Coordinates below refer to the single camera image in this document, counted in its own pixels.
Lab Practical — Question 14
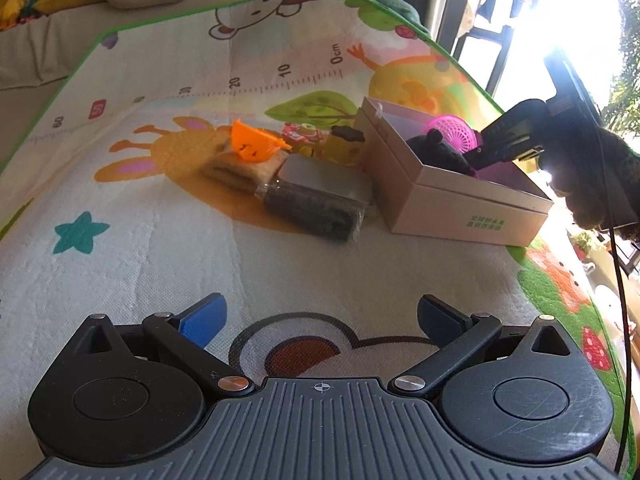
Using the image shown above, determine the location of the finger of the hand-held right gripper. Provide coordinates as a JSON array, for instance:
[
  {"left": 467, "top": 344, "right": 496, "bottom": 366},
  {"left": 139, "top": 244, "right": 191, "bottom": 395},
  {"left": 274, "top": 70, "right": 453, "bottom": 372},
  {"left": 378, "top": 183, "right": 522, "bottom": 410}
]
[
  {"left": 470, "top": 136, "right": 546, "bottom": 171},
  {"left": 481, "top": 99, "right": 550, "bottom": 147}
]

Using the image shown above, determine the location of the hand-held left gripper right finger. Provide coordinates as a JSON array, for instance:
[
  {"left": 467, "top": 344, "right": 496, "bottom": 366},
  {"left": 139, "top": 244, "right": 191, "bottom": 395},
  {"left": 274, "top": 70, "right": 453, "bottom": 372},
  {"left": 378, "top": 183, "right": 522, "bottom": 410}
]
[{"left": 390, "top": 294, "right": 576, "bottom": 401}]

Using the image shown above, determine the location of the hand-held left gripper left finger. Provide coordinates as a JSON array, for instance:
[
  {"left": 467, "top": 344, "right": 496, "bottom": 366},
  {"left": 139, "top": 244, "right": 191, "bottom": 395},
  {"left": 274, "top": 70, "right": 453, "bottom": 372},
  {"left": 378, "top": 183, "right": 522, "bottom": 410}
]
[{"left": 80, "top": 292, "right": 256, "bottom": 398}]

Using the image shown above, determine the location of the pink toy fan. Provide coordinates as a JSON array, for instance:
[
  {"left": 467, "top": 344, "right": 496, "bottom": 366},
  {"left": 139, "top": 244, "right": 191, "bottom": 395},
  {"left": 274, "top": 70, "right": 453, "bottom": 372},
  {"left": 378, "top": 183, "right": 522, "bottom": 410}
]
[{"left": 425, "top": 114, "right": 483, "bottom": 156}]

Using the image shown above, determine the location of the black plush toy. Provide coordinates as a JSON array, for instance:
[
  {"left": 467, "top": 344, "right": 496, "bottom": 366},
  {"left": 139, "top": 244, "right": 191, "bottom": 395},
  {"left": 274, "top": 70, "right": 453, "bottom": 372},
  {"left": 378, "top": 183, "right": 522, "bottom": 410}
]
[{"left": 405, "top": 129, "right": 478, "bottom": 177}]

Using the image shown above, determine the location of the pink cardboard box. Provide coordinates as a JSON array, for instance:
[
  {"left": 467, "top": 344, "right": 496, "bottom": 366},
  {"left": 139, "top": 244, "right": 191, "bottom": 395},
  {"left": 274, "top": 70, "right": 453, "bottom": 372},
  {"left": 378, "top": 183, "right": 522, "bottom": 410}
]
[{"left": 352, "top": 96, "right": 555, "bottom": 248}]

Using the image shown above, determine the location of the black plastic packet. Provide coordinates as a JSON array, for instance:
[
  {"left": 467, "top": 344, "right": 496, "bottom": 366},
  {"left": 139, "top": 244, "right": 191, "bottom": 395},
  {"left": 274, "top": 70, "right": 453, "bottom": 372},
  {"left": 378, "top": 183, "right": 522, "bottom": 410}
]
[{"left": 255, "top": 180, "right": 368, "bottom": 245}]

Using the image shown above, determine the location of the beige fuzzy sock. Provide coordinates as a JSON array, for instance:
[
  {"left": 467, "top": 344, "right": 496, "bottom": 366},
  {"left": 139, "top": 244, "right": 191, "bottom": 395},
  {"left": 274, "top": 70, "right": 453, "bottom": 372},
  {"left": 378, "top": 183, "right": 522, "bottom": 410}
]
[{"left": 202, "top": 152, "right": 288, "bottom": 195}]

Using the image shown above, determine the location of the brown and yellow toy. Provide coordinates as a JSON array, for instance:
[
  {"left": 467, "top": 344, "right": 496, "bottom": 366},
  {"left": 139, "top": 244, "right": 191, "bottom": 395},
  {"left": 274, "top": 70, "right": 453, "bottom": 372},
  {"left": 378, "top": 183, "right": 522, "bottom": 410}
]
[{"left": 320, "top": 126, "right": 367, "bottom": 168}]

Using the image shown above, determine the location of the orange plastic shell toy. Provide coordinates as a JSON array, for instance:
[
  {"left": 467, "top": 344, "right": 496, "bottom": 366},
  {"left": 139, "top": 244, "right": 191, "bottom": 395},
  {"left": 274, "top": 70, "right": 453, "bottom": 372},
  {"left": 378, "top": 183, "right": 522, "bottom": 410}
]
[{"left": 229, "top": 119, "right": 292, "bottom": 163}]

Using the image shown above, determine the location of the grey box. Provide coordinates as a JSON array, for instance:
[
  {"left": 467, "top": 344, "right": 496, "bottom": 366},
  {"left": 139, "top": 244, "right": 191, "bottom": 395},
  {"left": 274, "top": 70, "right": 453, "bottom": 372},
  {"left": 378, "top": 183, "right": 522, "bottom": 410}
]
[{"left": 276, "top": 154, "right": 373, "bottom": 206}]

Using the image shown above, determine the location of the colourful cartoon play mat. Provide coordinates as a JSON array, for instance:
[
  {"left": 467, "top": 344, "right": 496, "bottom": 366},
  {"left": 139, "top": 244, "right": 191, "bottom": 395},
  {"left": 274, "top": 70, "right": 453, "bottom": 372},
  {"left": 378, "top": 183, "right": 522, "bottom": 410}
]
[{"left": 0, "top": 0, "right": 631, "bottom": 480}]

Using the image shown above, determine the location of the green potted plant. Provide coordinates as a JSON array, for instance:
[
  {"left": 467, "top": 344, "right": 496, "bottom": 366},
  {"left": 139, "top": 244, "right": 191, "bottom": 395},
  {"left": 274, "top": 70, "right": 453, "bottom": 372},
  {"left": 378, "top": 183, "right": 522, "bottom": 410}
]
[{"left": 572, "top": 232, "right": 608, "bottom": 262}]

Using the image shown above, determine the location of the small red pink toy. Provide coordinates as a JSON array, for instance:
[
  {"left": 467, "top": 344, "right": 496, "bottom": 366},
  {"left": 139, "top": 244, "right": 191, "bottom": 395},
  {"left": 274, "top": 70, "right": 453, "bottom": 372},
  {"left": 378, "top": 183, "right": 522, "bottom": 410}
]
[{"left": 281, "top": 122, "right": 323, "bottom": 153}]

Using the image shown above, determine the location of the yellow plush duck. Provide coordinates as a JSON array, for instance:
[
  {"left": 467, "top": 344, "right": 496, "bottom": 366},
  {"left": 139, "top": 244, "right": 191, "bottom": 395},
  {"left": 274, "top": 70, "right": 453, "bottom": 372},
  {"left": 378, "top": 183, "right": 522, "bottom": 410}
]
[{"left": 0, "top": 0, "right": 26, "bottom": 29}]

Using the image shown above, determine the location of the black cable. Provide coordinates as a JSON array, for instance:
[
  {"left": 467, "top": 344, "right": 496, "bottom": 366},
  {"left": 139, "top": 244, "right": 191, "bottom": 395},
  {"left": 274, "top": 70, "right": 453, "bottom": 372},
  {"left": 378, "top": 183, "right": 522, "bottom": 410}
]
[{"left": 594, "top": 125, "right": 632, "bottom": 472}]

